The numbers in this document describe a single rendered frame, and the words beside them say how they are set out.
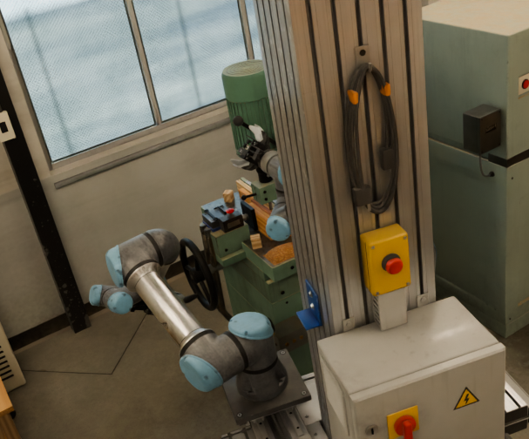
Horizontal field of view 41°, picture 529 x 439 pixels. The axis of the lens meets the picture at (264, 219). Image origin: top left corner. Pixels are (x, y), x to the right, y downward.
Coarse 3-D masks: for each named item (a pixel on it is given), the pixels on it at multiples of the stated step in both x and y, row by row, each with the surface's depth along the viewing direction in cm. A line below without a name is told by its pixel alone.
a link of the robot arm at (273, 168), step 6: (276, 156) 214; (270, 162) 214; (276, 162) 212; (270, 168) 213; (276, 168) 210; (270, 174) 214; (276, 174) 210; (276, 180) 212; (276, 186) 213; (282, 186) 211
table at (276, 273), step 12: (216, 204) 289; (228, 204) 288; (240, 204) 286; (252, 228) 268; (264, 240) 259; (288, 240) 256; (240, 252) 260; (252, 252) 254; (264, 252) 252; (228, 264) 259; (264, 264) 248; (288, 264) 245; (276, 276) 245
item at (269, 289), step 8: (240, 264) 272; (240, 272) 276; (248, 272) 266; (248, 280) 270; (256, 280) 262; (272, 280) 254; (280, 280) 254; (288, 280) 256; (296, 280) 258; (256, 288) 265; (264, 288) 257; (272, 288) 254; (280, 288) 256; (288, 288) 258; (296, 288) 260; (264, 296) 261; (272, 296) 255; (280, 296) 257
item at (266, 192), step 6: (258, 180) 264; (252, 186) 263; (258, 186) 259; (264, 186) 259; (270, 186) 260; (258, 192) 260; (264, 192) 259; (270, 192) 261; (258, 198) 262; (264, 198) 260; (270, 198) 262; (276, 198) 263
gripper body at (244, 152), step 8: (248, 136) 225; (248, 144) 225; (256, 144) 223; (264, 144) 228; (240, 152) 226; (248, 152) 224; (256, 152) 218; (264, 152) 219; (248, 160) 224; (256, 160) 218
